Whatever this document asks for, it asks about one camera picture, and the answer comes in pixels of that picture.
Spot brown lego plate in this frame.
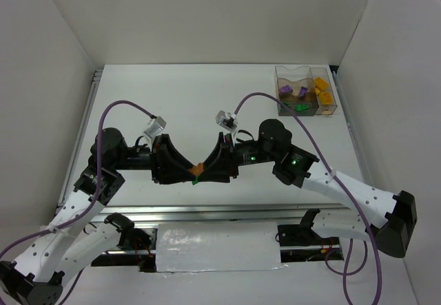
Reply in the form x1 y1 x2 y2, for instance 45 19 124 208
189 162 205 176

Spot green rounded lego brick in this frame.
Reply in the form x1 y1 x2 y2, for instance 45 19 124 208
295 104 309 112

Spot purple lego plate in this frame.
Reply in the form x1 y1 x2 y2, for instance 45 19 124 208
298 86 309 98

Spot yellow striped lego brick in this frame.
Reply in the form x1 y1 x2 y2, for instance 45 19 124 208
315 87 323 96

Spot yellow butterfly lego brick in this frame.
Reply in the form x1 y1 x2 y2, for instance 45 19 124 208
319 92 334 105

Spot yellow rectangular lego brick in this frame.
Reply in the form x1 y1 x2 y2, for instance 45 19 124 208
314 77 329 91

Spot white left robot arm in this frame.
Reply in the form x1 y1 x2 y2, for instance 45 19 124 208
1 128 196 304

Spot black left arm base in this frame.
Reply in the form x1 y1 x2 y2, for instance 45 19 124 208
91 228 158 273

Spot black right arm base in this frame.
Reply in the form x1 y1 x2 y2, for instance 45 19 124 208
275 224 340 249

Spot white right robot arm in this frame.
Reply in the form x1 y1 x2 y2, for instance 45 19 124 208
195 117 418 258

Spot clear stepped sorting container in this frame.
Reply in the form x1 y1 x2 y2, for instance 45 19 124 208
274 65 318 116

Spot clear narrow sorting bin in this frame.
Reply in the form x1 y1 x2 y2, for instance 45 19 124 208
311 67 338 116

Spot white foil cover panel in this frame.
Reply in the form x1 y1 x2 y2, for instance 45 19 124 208
156 222 282 273

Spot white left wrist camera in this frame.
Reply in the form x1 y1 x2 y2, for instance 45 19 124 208
142 116 166 145

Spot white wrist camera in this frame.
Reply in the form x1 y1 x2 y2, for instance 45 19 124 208
215 110 238 144
142 116 166 145

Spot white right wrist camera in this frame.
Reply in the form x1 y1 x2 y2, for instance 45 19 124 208
215 110 238 144

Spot aluminium table edge rail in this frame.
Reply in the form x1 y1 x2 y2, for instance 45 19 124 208
92 204 352 224

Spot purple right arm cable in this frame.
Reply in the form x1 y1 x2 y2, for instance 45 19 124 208
234 92 382 305

